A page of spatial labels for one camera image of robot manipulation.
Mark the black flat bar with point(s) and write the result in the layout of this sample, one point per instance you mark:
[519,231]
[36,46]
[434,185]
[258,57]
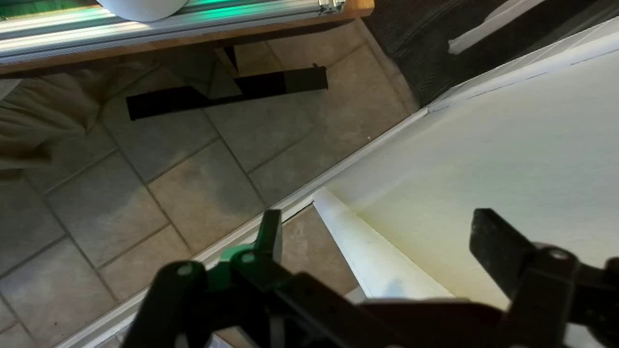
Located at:
[250,88]

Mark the wooden framed glass panel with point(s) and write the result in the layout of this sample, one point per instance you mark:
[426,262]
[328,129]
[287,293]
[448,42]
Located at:
[55,40]

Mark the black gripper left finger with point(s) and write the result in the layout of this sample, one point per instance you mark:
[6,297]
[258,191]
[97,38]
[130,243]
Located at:
[256,268]

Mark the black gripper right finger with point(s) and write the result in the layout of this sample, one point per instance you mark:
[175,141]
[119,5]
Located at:
[517,266]

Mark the beige cloth on floor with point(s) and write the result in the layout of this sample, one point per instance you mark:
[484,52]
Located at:
[39,114]

